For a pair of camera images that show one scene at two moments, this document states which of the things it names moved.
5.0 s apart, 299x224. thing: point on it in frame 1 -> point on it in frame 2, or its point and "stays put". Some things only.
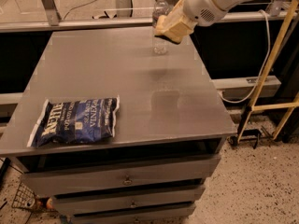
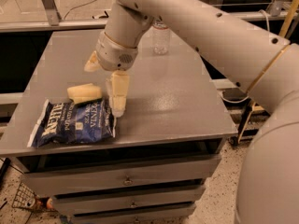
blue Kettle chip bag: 65,120 stays put
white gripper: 202,4 -> 114,55
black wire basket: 24,197 stays put
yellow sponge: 160,24 -> 84,92
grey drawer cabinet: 168,138 stays put
